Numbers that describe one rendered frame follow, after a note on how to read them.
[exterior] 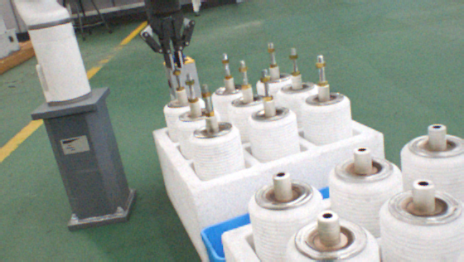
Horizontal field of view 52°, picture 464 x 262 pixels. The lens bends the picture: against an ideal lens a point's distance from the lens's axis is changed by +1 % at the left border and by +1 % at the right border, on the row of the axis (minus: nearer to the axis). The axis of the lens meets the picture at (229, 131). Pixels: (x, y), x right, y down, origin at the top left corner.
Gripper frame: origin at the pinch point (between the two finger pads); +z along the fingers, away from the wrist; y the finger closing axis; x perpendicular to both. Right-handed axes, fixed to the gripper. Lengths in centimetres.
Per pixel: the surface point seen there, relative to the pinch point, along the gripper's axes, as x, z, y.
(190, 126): 14.8, 10.7, 6.3
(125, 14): -476, 27, -170
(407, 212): 67, 10, 7
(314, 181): 34.3, 22.4, -7.4
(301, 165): 33.7, 18.4, -5.2
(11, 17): -549, 8, -54
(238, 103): 13.9, 9.7, -6.1
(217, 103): 4.0, 11.5, -6.7
